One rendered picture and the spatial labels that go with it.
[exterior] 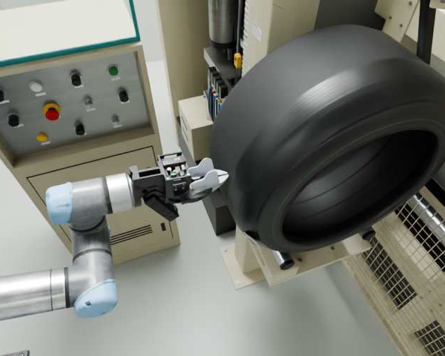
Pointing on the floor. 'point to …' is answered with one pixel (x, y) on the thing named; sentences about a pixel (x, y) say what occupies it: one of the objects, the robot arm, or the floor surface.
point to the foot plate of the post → (239, 280)
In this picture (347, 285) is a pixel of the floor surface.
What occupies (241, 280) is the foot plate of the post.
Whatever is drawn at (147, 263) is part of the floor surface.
